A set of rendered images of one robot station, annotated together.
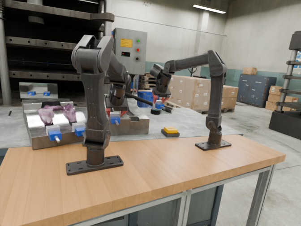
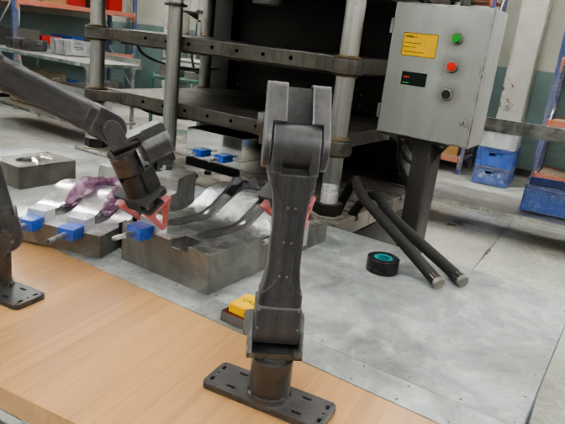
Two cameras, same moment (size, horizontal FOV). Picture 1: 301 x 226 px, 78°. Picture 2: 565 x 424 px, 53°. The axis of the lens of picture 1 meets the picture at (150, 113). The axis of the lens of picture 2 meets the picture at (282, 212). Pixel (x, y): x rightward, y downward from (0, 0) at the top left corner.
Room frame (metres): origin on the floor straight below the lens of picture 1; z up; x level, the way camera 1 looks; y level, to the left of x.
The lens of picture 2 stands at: (0.45, -0.92, 1.32)
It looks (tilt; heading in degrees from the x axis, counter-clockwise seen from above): 17 degrees down; 52
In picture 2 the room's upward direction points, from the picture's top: 7 degrees clockwise
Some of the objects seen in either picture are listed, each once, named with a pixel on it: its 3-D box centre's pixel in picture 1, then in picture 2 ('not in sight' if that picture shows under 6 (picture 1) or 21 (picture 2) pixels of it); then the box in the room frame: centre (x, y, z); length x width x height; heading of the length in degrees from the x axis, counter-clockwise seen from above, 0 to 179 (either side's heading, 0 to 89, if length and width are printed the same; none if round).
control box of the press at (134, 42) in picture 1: (126, 106); (408, 235); (1.90, 0.26, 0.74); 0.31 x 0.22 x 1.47; 111
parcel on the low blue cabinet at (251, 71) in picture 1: (249, 71); not in sight; (7.53, -3.71, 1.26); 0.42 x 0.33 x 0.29; 23
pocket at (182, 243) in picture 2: (133, 120); (187, 249); (0.97, 0.09, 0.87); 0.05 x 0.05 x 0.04; 21
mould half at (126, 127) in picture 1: (118, 110); (234, 224); (1.17, 0.21, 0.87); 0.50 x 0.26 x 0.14; 21
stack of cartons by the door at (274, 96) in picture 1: (281, 99); not in sight; (6.27, -4.36, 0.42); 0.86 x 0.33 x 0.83; 23
